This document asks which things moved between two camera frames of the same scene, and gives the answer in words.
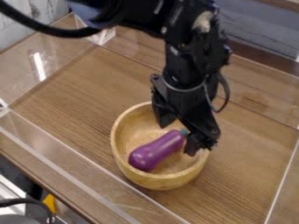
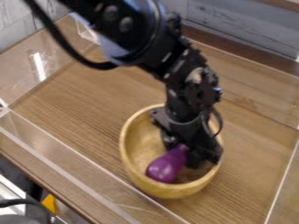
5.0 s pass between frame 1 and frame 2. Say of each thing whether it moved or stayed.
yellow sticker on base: stayed
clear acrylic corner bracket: stayed
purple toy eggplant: moved
